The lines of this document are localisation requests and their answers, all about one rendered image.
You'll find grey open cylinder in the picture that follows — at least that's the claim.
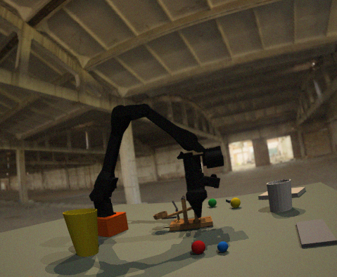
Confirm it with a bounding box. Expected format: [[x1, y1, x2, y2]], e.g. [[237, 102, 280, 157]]
[[267, 179, 292, 212]]

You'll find yellow ball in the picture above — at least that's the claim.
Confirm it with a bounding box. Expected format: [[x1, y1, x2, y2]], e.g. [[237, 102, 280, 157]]
[[231, 198, 241, 208]]

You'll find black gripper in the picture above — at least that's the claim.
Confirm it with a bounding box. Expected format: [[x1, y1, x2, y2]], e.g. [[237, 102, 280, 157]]
[[185, 169, 207, 218]]

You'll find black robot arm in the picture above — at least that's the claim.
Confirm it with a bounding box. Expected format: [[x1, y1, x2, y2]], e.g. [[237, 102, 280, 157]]
[[89, 104, 224, 217]]

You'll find olive yellow cup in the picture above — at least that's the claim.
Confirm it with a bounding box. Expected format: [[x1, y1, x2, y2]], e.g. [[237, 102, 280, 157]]
[[63, 208, 98, 257]]

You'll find green ball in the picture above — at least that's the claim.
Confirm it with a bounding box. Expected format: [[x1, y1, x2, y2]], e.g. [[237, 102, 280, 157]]
[[208, 198, 217, 207]]

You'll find blue ball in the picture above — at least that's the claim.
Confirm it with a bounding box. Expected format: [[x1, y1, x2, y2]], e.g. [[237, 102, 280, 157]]
[[217, 241, 228, 252]]

